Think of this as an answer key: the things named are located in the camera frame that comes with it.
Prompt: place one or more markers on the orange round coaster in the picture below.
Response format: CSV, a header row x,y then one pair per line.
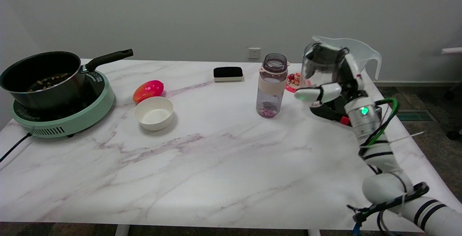
x,y
290,88

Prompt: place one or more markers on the clear plastic measuring cup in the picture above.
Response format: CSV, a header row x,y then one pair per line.
x,y
310,66

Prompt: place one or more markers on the white horizontal pipe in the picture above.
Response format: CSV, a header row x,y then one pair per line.
x,y
451,50

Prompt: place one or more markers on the white round bowl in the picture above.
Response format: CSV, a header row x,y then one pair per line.
x,y
153,115

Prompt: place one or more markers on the brown food bits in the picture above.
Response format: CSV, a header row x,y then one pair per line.
x,y
48,81

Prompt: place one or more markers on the mint green induction cooker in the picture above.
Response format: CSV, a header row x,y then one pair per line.
x,y
72,122

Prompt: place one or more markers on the white wrist pod green light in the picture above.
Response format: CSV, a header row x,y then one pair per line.
x,y
317,93

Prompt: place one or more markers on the black device with red label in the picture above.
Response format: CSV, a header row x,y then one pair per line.
x,y
325,112

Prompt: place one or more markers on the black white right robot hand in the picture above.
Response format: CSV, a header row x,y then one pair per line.
x,y
348,73

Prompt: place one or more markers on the black whiteboard eraser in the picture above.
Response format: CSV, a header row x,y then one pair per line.
x,y
228,72

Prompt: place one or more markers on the black chair caster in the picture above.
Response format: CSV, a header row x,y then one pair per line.
x,y
454,135

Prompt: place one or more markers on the white zip tie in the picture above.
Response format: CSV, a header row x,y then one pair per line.
x,y
408,137

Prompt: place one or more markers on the white wall socket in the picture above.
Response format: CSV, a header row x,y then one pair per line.
x,y
254,53

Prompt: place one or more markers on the metal floor vent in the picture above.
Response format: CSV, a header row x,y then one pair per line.
x,y
418,116

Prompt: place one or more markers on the white table leg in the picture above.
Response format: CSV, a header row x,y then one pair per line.
x,y
122,230
314,232

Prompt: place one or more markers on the red orange mango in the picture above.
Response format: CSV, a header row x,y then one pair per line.
x,y
148,90

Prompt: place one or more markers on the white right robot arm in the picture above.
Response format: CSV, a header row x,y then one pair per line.
x,y
364,124

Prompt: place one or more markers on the large translucent measuring jug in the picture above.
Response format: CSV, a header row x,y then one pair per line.
x,y
364,53

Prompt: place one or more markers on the pink white candy pieces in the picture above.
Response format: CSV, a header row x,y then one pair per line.
x,y
267,110

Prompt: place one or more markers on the clear purple water bottle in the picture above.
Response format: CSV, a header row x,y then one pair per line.
x,y
271,84

